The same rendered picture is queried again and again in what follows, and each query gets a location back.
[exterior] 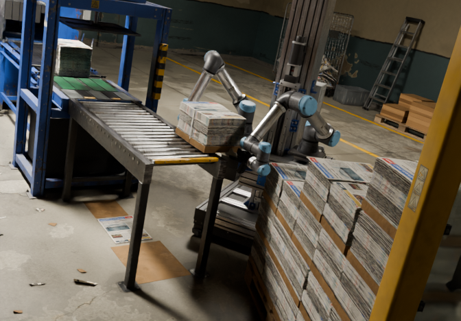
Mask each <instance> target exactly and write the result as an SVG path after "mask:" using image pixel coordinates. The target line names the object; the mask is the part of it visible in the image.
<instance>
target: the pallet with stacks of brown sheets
mask: <svg viewBox="0 0 461 321"><path fill-rule="evenodd" d="M435 107H436V103H435V101H433V100H430V99H427V98H424V97H421V96H418V95H415V94H405V93H401V95H400V98H399V103H398V104H385V103H383V107H382V109H381V113H380V114H376V115H375V120H374V122H377V123H380V124H381V125H384V126H387V127H389V128H392V129H393V130H396V131H399V132H402V133H404V134H406V135H409V136H412V137H414V138H416V139H419V140H421V141H424V142H425V138H426V136H427V132H428V129H429V125H430V123H431V120H432V116H433V113H434V109H435ZM385 119H386V122H388V121H393V122H395V123H397V124H398V125H399V127H398V128H396V127H393V126H390V125H388V124H386V123H384V120H385ZM409 128H410V129H413V130H415V131H418V132H421V133H423V134H424V138H420V137H419V136H416V135H413V134H410V133H409V132H408V129H409Z"/></svg>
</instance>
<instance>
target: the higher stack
mask: <svg viewBox="0 0 461 321"><path fill-rule="evenodd" d="M417 165H418V161H417V160H416V162H412V161H409V160H401V159H395V158H384V157H376V161H375V164H374V167H373V174H372V176H371V177H372V178H371V181H370V183H369V187H368V190H367V194H366V196H365V198H364V199H365V200H366V201H367V202H368V203H369V204H370V205H372V206H373V207H374V208H375V209H376V210H377V211H378V212H379V213H380V214H381V215H382V216H383V217H384V218H385V219H387V220H388V221H389V222H390V223H391V224H392V225H393V226H394V227H395V228H396V229H397V228H398V226H399V222H400V219H401V216H402V212H403V209H404V206H405V202H406V200H407V196H408V193H409V190H410V187H411V184H412V180H413V177H414V174H415V171H416V167H417ZM359 213H360V215H359V218H358V220H357V223H356V224H357V225H355V230H354V232H353V235H354V240H353V241H352V246H351V248H350V251H351V252H352V253H353V255H354V256H355V257H356V259H357V260H358V261H359V262H360V263H361V265H362V266H363V267H364V269H365V270H366V271H367V273H369V274H370V276H371V277H372V278H373V280H374V281H375V282H376V284H378V286H380V283H381V280H382V277H383V273H384V270H385V268H386V263H387V261H388V257H389V255H390V251H391V248H392V244H393V241H394V240H393V239H392V238H391V237H390V236H389V235H388V234H387V233H386V232H385V231H384V230H383V229H382V228H381V227H380V226H379V225H378V224H377V223H376V222H375V221H374V220H373V219H372V218H371V217H370V216H369V215H368V214H367V213H366V212H365V211H360V212H359ZM343 271H344V272H343V273H342V279H341V282H340V283H338V284H339V285H338V286H337V290H336V293H335V298H336V300H337V301H338V302H339V304H340V305H341V307H342V308H343V310H344V311H345V313H346V314H347V316H348V317H349V319H350V320H351V321H369V319H370V315H371V312H372V310H373V305H374V303H375V299H376V295H375V294H374V293H373V291H372V290H371V289H370V288H369V286H367V284H366V283H365V281H364V280H363V279H362V277H361V276H360V275H359V274H358V273H357V271H356V270H355V268H354V267H353V266H352V265H351V264H350V262H349V261H348V260H346V261H345V264H344V269H343ZM332 310H333V311H331V315H330V318H329V319H328V321H342V319H341V318H340V316H339V315H338V313H337V311H336V310H335V309H334V307H333V308H332Z"/></svg>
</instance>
